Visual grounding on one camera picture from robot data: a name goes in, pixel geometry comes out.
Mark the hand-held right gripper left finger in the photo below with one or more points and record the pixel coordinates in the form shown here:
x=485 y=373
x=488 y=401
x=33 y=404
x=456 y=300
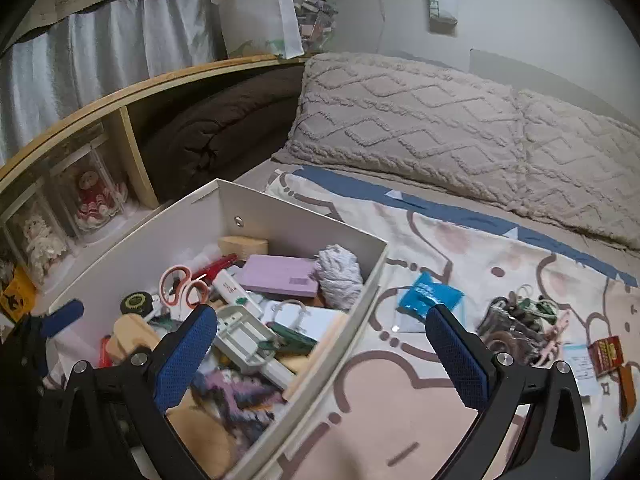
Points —
x=185 y=355

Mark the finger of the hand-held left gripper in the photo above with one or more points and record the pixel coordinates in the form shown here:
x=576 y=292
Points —
x=62 y=317

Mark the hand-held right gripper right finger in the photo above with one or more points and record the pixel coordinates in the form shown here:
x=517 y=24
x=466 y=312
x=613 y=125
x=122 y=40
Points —
x=457 y=360

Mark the brown tape roll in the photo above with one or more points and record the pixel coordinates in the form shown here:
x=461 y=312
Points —
x=495 y=345

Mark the oval wooden box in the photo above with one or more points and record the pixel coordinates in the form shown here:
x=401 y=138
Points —
x=134 y=336

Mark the green clip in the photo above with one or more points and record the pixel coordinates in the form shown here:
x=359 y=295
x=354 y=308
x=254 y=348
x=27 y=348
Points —
x=295 y=340

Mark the white storage box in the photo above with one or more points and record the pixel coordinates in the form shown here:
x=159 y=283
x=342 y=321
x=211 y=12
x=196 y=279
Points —
x=280 y=220

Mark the yellow black packet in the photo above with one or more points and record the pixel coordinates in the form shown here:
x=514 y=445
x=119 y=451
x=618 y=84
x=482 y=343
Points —
x=17 y=295

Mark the white plastic holder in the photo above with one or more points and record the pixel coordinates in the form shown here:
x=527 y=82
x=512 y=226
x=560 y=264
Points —
x=245 y=335

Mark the blue packet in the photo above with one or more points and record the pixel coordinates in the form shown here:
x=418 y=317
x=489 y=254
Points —
x=425 y=297

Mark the black round tape measure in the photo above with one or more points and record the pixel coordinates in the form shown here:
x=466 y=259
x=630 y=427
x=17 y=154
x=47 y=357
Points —
x=136 y=304

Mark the cartoon printed blanket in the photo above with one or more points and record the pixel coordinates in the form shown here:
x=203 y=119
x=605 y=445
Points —
x=400 y=410

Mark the white doll in clear case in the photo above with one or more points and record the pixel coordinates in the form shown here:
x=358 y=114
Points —
x=37 y=240

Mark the round wooden lid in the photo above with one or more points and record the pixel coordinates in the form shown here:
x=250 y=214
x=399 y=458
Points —
x=200 y=440

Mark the bunch of green clips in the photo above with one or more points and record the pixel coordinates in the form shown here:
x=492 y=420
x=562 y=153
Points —
x=540 y=307

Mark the pink clip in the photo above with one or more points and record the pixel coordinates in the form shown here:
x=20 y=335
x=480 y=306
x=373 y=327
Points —
x=557 y=332

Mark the white paper card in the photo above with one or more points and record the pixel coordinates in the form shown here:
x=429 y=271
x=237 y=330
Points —
x=580 y=365

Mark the purple box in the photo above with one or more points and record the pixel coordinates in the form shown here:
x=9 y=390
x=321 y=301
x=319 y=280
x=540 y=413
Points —
x=280 y=277

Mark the red doll in clear case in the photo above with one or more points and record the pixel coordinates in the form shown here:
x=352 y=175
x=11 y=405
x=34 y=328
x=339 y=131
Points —
x=97 y=195

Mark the white yarn ball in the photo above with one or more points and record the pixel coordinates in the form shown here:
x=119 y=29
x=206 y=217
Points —
x=340 y=275

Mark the red box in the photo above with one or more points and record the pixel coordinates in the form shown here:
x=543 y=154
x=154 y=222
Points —
x=605 y=355

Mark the beige bed sheet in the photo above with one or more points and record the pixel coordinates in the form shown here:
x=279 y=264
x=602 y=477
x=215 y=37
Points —
x=252 y=174

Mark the beige textured pillow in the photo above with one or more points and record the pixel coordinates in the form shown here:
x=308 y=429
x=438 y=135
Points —
x=400 y=120
x=585 y=170

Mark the brown folded blanket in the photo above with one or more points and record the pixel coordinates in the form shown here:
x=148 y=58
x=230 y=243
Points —
x=215 y=125

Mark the wooden shelf unit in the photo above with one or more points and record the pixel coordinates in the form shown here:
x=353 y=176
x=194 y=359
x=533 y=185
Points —
x=125 y=92

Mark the grey curtain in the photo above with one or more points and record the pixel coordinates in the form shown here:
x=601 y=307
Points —
x=125 y=35

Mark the grey headboard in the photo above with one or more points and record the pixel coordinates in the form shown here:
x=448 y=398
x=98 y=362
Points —
x=550 y=75

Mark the white tote bag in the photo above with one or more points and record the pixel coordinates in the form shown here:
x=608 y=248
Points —
x=255 y=15

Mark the clear bin of cards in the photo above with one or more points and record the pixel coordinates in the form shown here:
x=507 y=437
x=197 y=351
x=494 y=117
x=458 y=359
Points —
x=317 y=25

